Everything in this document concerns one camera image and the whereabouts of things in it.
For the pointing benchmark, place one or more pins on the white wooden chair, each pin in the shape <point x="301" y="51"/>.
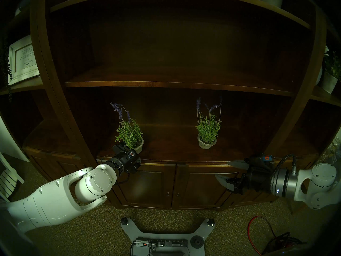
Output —
<point x="8" y="178"/>

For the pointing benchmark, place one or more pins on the grey power strip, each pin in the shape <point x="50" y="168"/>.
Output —
<point x="167" y="243"/>

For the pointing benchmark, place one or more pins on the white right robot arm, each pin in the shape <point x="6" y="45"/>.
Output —
<point x="319" y="183"/>

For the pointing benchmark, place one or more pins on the white artificial flower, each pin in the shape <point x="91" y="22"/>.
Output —
<point x="326" y="50"/>

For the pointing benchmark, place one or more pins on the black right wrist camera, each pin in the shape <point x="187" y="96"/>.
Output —
<point x="266" y="157"/>

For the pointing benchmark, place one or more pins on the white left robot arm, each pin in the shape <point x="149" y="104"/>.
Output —
<point x="61" y="194"/>

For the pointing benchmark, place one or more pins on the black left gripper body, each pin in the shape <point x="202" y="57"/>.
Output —
<point x="129" y="162"/>

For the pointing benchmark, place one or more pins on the white framed certificate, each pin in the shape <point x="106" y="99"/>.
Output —
<point x="24" y="60"/>

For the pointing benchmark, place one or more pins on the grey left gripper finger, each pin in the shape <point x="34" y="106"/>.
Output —
<point x="138" y="163"/>
<point x="120" y="147"/>

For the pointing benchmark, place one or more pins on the dark hanging plant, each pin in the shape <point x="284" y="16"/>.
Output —
<point x="9" y="71"/>

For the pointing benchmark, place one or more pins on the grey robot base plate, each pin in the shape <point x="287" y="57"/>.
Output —
<point x="167" y="235"/>

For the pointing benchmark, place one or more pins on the green plant in white pot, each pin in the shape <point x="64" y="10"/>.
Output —
<point x="329" y="83"/>

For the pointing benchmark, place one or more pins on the black round rubber disc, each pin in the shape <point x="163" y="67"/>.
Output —
<point x="195" y="242"/>

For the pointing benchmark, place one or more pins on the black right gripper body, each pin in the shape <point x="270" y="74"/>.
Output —
<point x="258" y="178"/>

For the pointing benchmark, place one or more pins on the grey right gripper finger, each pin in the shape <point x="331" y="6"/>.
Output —
<point x="234" y="184"/>
<point x="241" y="163"/>

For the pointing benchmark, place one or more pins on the black star knob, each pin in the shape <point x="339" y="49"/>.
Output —
<point x="211" y="222"/>
<point x="124" y="220"/>

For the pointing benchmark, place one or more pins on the white round vase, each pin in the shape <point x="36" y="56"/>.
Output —
<point x="319" y="76"/>

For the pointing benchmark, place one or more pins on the fake lavender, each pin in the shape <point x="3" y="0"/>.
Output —
<point x="206" y="143"/>
<point x="129" y="132"/>

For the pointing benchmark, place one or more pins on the dark wooden shelf cabinet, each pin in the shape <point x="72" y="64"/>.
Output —
<point x="181" y="71"/>

